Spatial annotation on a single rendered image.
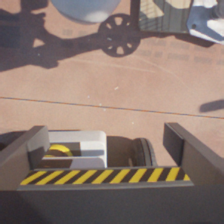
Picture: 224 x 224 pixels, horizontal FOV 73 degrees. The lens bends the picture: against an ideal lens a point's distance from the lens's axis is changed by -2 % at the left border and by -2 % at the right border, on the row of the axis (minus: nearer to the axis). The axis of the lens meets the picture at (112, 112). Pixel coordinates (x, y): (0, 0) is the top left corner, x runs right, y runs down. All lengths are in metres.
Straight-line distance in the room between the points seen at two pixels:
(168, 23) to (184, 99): 0.24
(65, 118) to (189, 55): 0.45
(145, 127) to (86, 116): 0.21
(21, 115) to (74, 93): 0.20
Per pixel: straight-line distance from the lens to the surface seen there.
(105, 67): 0.51
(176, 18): 0.54
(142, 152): 0.44
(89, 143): 0.42
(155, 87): 0.53
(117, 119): 0.53
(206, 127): 0.64
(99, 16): 0.23
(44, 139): 0.17
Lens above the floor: 0.51
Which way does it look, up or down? 75 degrees down
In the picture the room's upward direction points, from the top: 176 degrees clockwise
